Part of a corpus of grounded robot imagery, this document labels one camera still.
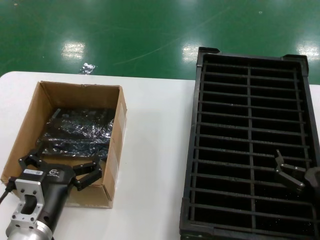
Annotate brown cardboard box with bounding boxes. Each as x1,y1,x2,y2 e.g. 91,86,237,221
0,80,128,209

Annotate left wrist camera silver mount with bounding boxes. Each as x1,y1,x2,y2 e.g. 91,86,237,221
8,168,49,230

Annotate black slotted plastic container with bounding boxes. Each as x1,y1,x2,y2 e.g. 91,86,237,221
179,46,320,240

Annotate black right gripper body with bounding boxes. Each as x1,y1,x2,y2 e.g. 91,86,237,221
304,166,320,188

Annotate crumpled foil scrap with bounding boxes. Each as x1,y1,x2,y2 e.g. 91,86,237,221
79,62,97,75

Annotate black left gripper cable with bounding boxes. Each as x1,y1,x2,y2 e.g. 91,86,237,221
0,176,16,202

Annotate grey antistatic plastic bag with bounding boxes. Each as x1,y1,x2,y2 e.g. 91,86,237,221
46,107,116,148

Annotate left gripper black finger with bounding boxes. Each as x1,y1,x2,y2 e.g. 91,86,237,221
71,156,104,193
17,143,50,173

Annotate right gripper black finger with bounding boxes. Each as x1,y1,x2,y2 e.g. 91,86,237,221
273,149,307,194

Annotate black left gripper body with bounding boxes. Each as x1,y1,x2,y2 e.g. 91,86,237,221
37,163,76,230

